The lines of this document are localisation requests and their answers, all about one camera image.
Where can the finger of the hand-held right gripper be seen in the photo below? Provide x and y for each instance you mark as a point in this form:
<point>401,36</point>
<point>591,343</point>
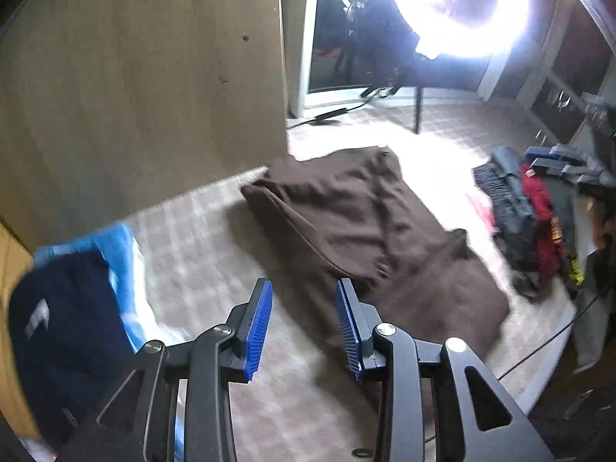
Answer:
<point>553,168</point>
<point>558,152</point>

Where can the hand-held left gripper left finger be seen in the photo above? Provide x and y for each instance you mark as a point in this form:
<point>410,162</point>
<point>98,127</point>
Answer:
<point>257,332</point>

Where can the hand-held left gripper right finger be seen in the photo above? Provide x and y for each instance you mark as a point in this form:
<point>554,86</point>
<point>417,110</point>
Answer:
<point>349,332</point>

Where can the brown fleece sweatshirt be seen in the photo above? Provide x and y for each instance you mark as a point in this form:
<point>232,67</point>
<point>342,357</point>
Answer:
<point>361,211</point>

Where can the maroon garment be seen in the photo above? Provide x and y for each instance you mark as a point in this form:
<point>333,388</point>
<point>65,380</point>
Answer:
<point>541,211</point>

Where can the grey-blue garment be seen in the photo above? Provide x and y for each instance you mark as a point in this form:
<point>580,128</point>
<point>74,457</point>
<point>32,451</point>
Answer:
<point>515,202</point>

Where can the pink garment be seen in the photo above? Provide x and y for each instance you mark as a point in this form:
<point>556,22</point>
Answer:
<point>481,209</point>

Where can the plaid woven mat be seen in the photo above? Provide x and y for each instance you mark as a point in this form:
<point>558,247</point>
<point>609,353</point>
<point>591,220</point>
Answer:
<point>202,250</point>

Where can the black tripod stand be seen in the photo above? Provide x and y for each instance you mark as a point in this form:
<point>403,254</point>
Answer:
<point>417,106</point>

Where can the navy sweatshirt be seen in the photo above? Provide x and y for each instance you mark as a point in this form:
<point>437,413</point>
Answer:
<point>62,327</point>

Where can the pine plank board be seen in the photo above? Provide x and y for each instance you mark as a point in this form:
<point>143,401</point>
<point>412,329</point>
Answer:
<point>9,298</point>

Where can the light wooden panel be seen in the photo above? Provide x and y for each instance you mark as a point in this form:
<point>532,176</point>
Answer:
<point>144,106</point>

